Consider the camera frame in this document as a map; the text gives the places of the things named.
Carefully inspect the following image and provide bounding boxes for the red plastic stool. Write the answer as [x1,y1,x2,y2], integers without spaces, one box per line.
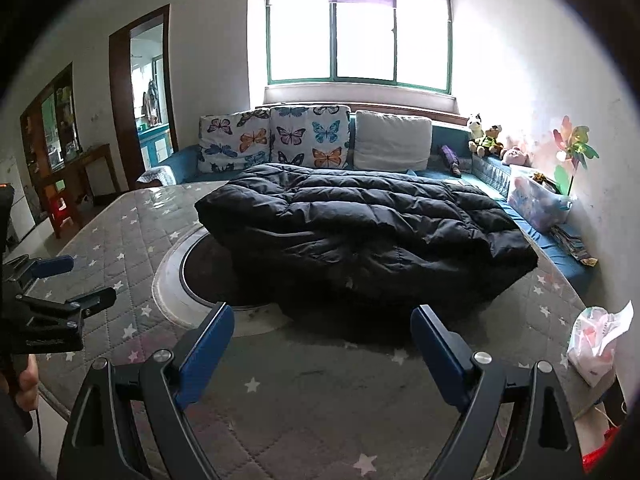
[45,185,83,233]

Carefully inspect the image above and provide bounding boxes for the white lace sofa cover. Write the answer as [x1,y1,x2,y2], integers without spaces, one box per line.
[136,165,176,188]

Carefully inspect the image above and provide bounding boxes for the white plastic bag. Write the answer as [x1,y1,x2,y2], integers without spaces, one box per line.
[567,301,633,388]

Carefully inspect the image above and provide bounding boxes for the green framed window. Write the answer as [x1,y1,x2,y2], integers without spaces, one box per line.
[265,0,453,95]

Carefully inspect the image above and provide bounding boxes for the wooden display cabinet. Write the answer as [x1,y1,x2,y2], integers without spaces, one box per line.
[20,62,81,211]

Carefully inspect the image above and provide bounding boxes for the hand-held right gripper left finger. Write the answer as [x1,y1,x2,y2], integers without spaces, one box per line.
[57,301,236,480]

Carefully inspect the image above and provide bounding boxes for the colourful pinwheel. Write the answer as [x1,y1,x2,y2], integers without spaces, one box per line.
[552,115,599,196]

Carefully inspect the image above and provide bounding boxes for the black down jacket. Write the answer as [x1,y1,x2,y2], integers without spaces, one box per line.
[194,162,540,318]

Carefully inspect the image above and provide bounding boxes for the red bag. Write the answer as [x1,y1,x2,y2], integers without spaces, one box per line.
[581,427,621,476]

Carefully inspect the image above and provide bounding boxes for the white panda plush toy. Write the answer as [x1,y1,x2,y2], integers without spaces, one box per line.
[467,112,488,156]

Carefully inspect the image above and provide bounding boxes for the white pillow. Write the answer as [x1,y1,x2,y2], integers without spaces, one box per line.
[353,110,433,172]

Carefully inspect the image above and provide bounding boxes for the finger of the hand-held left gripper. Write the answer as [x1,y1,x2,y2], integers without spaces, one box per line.
[12,254,77,286]
[16,286,117,321]

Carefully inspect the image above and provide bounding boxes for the person's left hand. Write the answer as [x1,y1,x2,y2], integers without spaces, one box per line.
[14,356,41,412]

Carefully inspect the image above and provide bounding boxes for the round glass turntable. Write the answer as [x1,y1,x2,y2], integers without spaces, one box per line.
[152,225,301,338]

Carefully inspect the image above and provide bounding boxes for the clear plastic storage box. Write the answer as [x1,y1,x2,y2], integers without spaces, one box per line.
[507,165,573,233]

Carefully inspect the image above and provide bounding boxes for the purple folded umbrella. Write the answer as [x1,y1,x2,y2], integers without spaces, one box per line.
[440,145,462,177]

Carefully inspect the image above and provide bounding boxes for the blue kitchen cabinet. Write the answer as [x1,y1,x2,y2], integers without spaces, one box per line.
[140,127,173,171]

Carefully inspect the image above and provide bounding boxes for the dark wooden door frame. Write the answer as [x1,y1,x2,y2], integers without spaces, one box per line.
[109,4,179,191]

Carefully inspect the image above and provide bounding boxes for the butterfly print cushion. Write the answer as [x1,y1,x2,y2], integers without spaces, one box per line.
[270,104,352,168]
[197,107,273,173]

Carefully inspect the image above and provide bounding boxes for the stack of magazines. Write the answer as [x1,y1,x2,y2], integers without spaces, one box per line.
[550,222,598,267]

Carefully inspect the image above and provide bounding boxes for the hanging clothes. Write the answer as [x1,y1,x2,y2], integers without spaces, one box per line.
[142,80,160,126]

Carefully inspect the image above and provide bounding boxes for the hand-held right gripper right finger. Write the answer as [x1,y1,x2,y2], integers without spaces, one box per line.
[410,304,586,480]

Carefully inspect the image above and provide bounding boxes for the wooden side table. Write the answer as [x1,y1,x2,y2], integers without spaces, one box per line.
[37,144,121,241]

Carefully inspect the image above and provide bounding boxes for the black cable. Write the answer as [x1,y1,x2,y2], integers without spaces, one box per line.
[30,407,45,463]

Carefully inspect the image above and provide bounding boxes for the white refrigerator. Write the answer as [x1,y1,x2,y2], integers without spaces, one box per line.
[0,157,36,241]

